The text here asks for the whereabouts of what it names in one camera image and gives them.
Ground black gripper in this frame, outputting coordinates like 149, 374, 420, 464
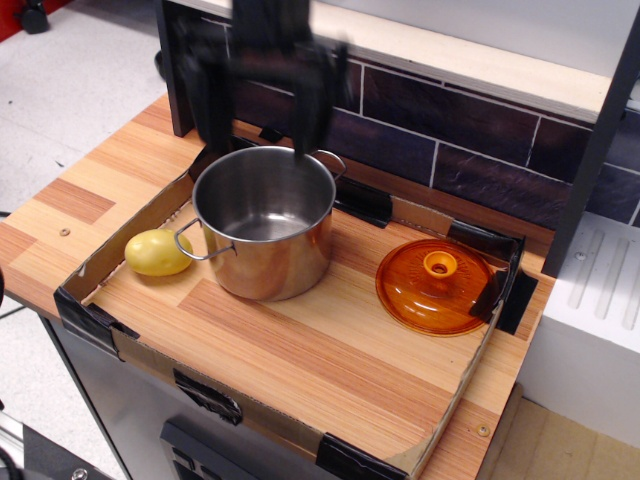
174, 1, 350, 158

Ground stainless steel metal pot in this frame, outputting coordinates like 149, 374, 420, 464
191, 146, 347, 301

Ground orange transparent pot lid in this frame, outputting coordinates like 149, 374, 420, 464
376, 240, 500, 337

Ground cardboard fence with black tape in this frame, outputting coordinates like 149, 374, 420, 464
54, 124, 545, 479

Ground yellow potato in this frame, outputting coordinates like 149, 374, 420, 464
124, 229, 193, 277

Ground black caster wheel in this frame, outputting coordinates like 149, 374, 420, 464
15, 0, 49, 35

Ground black oven control panel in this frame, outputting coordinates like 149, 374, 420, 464
159, 418, 261, 480

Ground white drainboard sink unit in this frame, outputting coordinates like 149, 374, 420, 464
518, 213, 639, 446

